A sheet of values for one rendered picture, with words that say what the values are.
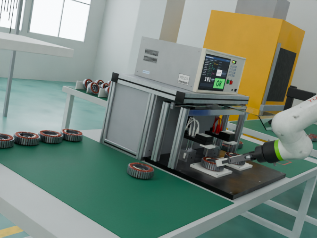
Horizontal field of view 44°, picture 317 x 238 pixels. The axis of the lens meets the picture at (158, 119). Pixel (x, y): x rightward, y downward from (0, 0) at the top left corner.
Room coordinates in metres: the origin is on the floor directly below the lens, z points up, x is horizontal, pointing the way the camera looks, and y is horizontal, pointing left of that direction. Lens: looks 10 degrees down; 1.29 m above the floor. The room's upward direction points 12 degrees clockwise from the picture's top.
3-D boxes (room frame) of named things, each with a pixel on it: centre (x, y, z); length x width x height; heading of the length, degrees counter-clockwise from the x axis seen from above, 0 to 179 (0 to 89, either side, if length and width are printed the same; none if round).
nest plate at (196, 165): (1.80, -0.30, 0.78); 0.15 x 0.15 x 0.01; 55
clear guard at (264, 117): (2.03, -0.45, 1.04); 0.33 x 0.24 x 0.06; 55
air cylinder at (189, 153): (1.88, -0.18, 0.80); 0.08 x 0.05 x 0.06; 145
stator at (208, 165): (1.80, -0.30, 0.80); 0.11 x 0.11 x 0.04
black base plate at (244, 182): (1.91, -0.35, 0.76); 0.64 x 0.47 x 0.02; 145
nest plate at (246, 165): (2.00, -0.44, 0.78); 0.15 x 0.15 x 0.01; 55
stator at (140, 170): (1.57, 0.03, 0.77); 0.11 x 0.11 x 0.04
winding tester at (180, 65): (2.10, -0.11, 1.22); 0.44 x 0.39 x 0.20; 145
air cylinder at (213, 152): (2.08, -0.32, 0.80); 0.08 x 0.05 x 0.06; 145
